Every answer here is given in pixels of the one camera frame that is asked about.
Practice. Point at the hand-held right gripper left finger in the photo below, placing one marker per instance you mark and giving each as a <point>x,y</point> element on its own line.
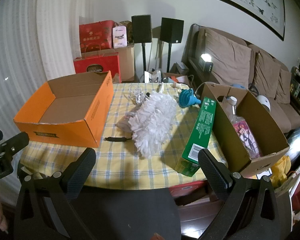
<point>82,171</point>

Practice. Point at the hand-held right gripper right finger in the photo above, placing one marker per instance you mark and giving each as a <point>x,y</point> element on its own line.
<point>212,171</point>

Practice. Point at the orange cardboard box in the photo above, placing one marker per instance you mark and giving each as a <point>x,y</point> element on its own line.
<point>72,130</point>

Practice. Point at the green toothpaste box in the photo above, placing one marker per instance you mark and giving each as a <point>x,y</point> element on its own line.
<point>202,127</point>

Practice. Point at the clear plastic bottle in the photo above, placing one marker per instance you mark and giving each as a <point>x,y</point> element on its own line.
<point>232,110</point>

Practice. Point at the blue funnel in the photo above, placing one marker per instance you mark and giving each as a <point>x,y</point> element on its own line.
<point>187,98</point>

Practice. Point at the white fluffy duster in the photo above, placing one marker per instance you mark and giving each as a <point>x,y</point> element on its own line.
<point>152,122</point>

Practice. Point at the red flat box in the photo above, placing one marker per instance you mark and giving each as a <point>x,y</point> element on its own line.
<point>187,190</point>

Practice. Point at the pink printed packet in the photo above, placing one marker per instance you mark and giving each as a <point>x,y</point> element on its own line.
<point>247,140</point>

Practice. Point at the yellow checked tablecloth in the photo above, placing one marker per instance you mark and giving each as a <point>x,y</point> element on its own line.
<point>152,170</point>

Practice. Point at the yellow plastic bag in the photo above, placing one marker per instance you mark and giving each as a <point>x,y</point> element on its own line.
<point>281,172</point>

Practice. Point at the white dome object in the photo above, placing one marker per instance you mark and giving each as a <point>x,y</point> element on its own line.
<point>263,102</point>

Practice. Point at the white curtain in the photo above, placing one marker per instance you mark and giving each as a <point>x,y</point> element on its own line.
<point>27,55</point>

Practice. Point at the light blue round object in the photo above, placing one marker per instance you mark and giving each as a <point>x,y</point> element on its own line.
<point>238,86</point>

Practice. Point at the brown sofa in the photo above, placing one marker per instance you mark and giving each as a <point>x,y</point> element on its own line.
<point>285,115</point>

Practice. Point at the small beige bottle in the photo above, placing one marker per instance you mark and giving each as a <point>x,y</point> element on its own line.
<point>176,85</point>

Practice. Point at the red paper gift bag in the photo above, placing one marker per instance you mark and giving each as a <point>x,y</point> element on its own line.
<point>100,66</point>

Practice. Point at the small desk lamp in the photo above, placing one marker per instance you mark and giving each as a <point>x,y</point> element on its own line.
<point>205,63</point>

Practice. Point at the small beige cushion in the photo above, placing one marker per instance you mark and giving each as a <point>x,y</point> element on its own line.
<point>285,87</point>

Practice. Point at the medium beige cushion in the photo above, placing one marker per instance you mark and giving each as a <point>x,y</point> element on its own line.
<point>268,75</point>

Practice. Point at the large beige cushion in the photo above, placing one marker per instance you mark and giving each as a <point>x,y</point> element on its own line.
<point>227,57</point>

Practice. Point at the large brown cardboard box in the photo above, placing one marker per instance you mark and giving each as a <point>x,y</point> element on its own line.
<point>127,62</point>

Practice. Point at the red gift box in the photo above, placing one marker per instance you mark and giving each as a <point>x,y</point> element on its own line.
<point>95,35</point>

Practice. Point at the pink tissue pack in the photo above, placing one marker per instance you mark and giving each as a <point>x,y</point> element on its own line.
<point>119,37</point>

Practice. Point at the patterned brown pack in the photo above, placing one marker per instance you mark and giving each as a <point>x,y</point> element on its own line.
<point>127,28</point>

